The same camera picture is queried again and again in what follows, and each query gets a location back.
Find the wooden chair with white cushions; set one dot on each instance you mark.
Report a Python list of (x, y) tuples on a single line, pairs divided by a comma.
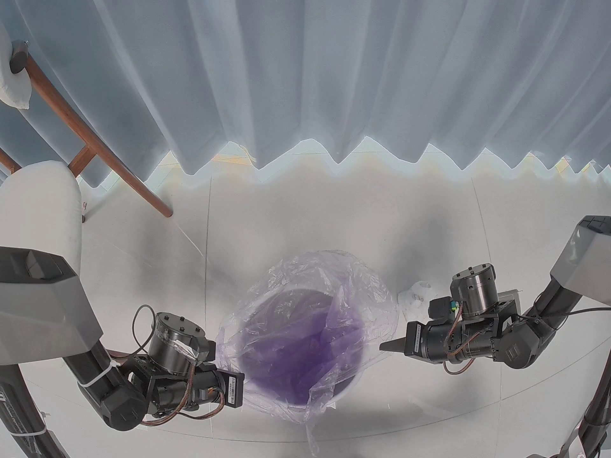
[(38, 217)]

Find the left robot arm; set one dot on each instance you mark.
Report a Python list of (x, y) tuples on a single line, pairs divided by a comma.
[(43, 313)]

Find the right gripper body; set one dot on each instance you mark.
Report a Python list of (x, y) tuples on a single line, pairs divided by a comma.
[(432, 341)]

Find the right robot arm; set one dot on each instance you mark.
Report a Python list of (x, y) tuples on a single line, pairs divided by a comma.
[(582, 265)]

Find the white trash bin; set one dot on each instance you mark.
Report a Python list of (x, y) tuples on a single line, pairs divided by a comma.
[(347, 388)]

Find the purple plastic bag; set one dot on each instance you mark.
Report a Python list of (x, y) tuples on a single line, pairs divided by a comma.
[(305, 341)]

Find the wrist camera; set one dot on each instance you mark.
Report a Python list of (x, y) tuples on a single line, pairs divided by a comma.
[(205, 349), (440, 309)]

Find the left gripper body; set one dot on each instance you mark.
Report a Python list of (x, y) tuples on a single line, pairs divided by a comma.
[(222, 389)]

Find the crumpled white paper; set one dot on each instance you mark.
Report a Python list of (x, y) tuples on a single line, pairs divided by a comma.
[(415, 298)]

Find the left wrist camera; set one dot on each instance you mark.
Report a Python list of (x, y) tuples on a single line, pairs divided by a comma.
[(205, 349)]

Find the pale blue curtain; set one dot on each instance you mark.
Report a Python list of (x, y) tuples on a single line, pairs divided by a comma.
[(305, 65)]

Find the clear plastic box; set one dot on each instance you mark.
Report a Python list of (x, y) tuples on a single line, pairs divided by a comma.
[(510, 296)]

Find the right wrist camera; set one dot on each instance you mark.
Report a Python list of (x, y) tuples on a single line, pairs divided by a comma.
[(440, 309)]

